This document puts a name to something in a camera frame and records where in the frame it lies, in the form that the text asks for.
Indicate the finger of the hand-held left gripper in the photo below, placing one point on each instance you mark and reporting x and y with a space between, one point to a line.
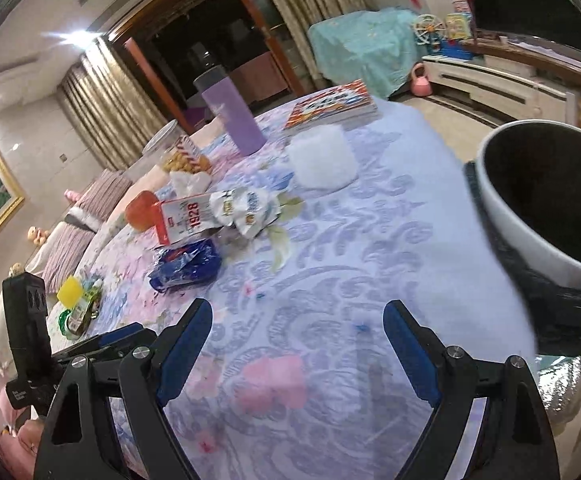
118 334

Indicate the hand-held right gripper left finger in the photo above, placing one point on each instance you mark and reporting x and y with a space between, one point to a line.
185 350

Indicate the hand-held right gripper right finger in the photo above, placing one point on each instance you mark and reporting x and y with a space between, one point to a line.
410 355

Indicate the blue and orange snack packet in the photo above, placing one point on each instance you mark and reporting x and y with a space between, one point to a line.
185 265

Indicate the red and white carton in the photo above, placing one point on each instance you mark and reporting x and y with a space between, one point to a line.
185 217

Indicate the white printed wrapper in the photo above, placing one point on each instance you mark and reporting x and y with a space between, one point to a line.
243 210

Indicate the white bin with black bag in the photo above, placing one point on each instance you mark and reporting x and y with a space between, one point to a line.
520 240

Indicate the white plastic bag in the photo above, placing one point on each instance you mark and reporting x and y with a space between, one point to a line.
190 185

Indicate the person's left hand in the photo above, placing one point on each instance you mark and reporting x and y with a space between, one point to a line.
28 437

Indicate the small brown plush toy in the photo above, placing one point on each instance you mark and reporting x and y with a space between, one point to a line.
15 269

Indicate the green tape roll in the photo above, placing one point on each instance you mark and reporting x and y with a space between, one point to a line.
68 322

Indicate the yellow sponge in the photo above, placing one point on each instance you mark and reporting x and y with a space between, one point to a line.
69 291

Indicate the green small packet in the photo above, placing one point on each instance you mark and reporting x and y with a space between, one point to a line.
93 292

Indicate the pink striped pillow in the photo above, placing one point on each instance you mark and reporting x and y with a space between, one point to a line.
105 192
68 252

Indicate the beige plush bear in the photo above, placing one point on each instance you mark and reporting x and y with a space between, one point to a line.
38 235

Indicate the red apple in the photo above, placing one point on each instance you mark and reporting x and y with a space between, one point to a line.
139 212

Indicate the pink plush toy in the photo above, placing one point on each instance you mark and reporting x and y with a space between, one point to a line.
73 195

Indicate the clear snack jar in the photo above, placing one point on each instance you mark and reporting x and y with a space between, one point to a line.
185 160

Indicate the beige patterned curtain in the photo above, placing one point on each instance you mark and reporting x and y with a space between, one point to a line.
105 105
310 5

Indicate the purple drink bottle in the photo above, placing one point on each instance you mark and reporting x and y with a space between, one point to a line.
235 120

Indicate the colourful book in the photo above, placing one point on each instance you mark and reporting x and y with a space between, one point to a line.
330 105

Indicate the pink kettlebell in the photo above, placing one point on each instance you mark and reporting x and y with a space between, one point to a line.
422 85

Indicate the white television cabinet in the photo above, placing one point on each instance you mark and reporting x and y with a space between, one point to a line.
495 85

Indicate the wooden glass sliding door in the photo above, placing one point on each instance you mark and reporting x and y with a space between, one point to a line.
195 55

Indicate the teal cloth covered furniture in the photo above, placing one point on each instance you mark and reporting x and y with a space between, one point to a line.
365 50

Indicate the blue toy base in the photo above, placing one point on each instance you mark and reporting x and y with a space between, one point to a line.
458 50

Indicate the ferris wheel toy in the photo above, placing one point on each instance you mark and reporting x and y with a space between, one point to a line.
428 27

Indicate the yellow green toy board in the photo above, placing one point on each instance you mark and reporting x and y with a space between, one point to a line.
458 26

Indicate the black flat television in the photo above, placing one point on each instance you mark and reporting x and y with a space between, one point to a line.
520 0

